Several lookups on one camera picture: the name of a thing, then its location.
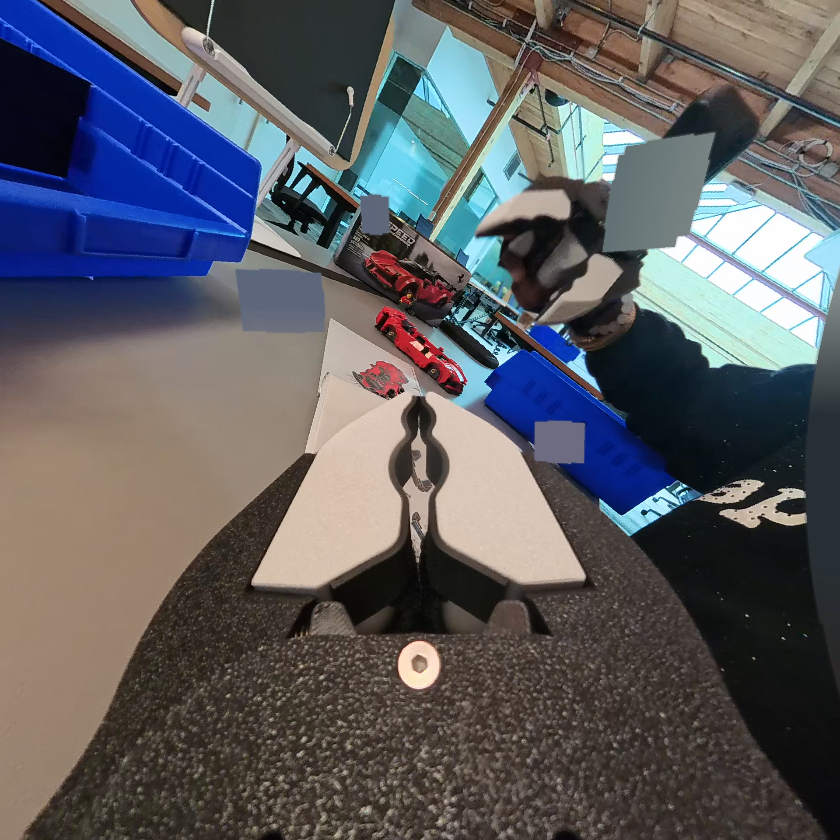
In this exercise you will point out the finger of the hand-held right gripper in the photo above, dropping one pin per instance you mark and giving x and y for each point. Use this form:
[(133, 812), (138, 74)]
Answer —
[(584, 289), (525, 211)]

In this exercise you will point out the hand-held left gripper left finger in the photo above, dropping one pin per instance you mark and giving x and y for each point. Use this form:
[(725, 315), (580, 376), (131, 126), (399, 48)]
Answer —
[(341, 518)]

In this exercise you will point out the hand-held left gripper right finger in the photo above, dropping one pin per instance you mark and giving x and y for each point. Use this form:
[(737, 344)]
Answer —
[(505, 518)]

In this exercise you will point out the lego instruction booklet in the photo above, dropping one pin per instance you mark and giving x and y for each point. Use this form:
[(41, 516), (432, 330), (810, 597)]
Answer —
[(354, 407)]

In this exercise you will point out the blue plastic storage bin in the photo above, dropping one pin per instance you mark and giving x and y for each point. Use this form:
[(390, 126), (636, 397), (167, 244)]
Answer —
[(164, 197), (564, 407)]

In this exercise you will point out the red lego car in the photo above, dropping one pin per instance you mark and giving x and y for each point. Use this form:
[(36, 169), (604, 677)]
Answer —
[(420, 348)]

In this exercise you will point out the lego set cardboard box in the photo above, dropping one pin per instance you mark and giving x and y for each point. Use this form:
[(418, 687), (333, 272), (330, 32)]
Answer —
[(400, 262)]

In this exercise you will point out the person's right hand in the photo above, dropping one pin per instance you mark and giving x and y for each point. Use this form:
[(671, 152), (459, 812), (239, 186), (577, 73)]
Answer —
[(528, 292)]

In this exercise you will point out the small blue storage bin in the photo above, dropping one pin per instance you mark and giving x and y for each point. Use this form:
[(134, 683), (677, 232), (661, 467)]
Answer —
[(554, 341)]

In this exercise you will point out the black quilted pad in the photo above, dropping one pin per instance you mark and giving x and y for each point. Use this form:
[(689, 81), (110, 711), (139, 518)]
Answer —
[(472, 344)]

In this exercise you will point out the black office chair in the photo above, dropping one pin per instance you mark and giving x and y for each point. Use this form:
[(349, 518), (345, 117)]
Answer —
[(295, 197)]

